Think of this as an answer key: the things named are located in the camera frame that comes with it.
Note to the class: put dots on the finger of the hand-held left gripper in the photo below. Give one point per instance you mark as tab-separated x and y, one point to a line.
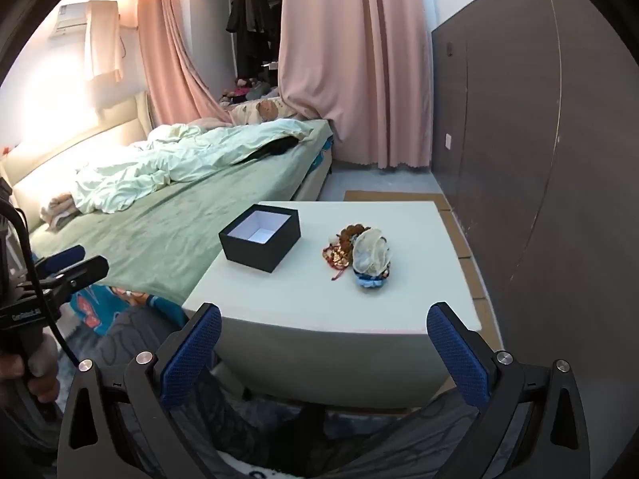
65	255
85	269

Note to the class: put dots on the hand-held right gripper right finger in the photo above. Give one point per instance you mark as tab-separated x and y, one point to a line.
459	359

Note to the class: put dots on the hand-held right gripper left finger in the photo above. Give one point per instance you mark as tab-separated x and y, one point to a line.
192	354

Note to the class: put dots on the black square gift box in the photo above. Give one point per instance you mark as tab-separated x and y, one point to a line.
249	254

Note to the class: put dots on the blue striped scrunchie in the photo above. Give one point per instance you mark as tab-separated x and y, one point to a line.
372	280

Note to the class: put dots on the gold butterfly brooch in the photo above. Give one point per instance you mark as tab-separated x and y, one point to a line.
342	255

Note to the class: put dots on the person's left hand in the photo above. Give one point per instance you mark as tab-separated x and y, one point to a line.
42	384

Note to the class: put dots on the cartoon printed blanket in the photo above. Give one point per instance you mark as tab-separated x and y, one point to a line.
100	309

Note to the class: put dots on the pinkish plush towel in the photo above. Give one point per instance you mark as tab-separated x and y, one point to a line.
60	209

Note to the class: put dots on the grey patterned pants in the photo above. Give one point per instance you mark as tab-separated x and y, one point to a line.
130	329

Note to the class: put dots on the white table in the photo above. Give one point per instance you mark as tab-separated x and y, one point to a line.
399	309

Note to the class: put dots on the green bed sheet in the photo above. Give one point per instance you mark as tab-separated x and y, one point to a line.
174	229

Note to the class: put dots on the pale green duvet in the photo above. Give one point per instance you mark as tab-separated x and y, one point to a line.
164	159

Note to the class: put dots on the bed with cream headboard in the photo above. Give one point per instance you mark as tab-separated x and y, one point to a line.
120	119

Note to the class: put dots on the hanging beige cloth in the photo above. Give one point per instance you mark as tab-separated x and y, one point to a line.
102	40

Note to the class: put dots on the pink curtain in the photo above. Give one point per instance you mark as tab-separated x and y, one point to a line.
169	50
359	60

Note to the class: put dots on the white air conditioner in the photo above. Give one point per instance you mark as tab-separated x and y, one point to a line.
67	19

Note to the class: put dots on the bear print pillow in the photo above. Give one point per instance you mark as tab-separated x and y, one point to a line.
264	109

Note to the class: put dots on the pile of plush toys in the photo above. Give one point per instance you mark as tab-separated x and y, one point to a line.
247	91

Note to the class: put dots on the hanging dark clothes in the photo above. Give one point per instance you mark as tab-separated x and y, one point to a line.
249	25

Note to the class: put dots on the white wall socket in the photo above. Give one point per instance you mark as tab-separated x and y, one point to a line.
449	141

